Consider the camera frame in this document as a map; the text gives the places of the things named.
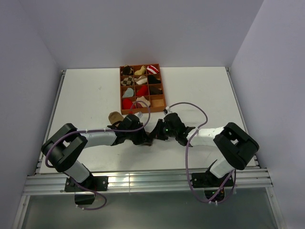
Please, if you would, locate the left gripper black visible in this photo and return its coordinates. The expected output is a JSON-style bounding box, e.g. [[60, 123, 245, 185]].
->
[[126, 122, 151, 145]]

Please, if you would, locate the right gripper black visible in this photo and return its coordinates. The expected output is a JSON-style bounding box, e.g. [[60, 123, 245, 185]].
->
[[148, 119, 177, 141]]

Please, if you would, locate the red sock with white pattern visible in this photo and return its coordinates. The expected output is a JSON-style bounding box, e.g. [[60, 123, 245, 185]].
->
[[122, 98, 136, 110]]

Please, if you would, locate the beige maroon striped sock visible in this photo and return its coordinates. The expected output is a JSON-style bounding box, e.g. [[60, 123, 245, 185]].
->
[[136, 96, 151, 108]]

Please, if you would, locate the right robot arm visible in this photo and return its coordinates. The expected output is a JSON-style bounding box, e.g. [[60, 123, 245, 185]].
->
[[149, 113, 259, 186]]

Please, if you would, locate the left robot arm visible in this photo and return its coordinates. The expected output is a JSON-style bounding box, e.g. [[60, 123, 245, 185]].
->
[[41, 112, 152, 190]]

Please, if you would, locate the light blue rolled sock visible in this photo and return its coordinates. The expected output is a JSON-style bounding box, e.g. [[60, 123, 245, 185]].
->
[[122, 88, 134, 98]]

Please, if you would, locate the orange wooden compartment tray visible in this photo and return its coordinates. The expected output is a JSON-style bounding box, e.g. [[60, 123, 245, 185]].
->
[[120, 63, 166, 115]]

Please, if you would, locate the dark brown black rolled sock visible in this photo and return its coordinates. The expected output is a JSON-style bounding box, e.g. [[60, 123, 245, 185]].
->
[[149, 86, 163, 95]]

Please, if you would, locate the checkered rolled sock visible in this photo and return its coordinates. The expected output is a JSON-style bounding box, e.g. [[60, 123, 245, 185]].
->
[[121, 76, 134, 86]]

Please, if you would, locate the beige brown striped rolled sock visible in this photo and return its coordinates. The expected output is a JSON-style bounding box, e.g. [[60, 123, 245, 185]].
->
[[134, 75, 148, 85]]

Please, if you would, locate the yellow rolled sock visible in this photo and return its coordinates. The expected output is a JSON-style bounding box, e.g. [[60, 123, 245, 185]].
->
[[134, 65, 146, 75]]

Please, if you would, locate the red white striped rolled sock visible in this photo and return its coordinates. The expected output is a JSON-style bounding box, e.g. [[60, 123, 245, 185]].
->
[[146, 65, 159, 74]]

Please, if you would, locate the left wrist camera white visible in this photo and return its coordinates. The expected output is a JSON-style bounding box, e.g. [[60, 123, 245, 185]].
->
[[133, 112, 143, 119]]

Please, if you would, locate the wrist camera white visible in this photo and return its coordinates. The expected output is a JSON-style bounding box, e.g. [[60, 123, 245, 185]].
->
[[163, 106, 172, 115], [133, 112, 143, 119]]

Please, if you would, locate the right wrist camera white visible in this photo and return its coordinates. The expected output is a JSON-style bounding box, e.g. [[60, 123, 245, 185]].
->
[[163, 106, 172, 115]]

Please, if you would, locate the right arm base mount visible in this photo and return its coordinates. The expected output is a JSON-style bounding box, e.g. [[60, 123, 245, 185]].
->
[[191, 172, 230, 188]]

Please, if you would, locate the black box under rail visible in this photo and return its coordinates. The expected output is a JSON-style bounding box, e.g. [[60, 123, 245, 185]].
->
[[74, 194, 95, 206]]

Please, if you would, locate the aluminium front rail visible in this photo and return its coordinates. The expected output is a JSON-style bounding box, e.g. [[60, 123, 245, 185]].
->
[[22, 168, 273, 196]]

